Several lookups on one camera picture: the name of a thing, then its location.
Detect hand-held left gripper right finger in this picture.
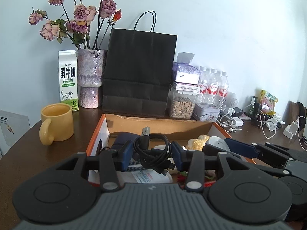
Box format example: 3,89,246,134
171,141,255,192

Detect white green milk carton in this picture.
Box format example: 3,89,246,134
58,50,79,112

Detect mottled pink vase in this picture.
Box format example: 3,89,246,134
77,49,107,109

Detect red cardboard box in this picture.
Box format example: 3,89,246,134
85,114,256,188

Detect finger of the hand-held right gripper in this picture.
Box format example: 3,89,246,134
224,138,307,160
203,145,289,179

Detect yellow snack bag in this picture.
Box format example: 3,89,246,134
260,90,279,115

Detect white yellow plush toy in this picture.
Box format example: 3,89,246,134
153,135,211,151

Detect white charger dock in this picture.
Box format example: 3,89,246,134
282,116,300,139

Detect black paper bag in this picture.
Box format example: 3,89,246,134
102,11,178,118

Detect white wired earphones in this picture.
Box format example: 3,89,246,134
217,114,241,132

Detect grey plastic mailer bag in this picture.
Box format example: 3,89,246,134
0,110,31,156

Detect small white fan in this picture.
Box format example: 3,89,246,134
222,92,240,115

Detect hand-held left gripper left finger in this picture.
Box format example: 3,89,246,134
56,140,133,192

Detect flat white carton box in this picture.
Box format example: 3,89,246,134
171,81,201,94

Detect small green spray bottle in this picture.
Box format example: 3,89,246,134
248,96,256,115

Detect brown wooden stand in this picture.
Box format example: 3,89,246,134
289,101,307,130

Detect black usb cable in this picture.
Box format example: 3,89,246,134
133,126,177,174

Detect purple tissue pack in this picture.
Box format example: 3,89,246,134
173,52,201,85

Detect printed tin box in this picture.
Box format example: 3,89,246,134
192,103,220,122

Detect yellow mug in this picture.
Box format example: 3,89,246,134
39,103,75,145

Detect clear seed container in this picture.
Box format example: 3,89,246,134
168,90,197,120

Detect white wet wipes packet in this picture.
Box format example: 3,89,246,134
119,169,173,185

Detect dried pink rose bouquet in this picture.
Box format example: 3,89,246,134
29,0,121,51

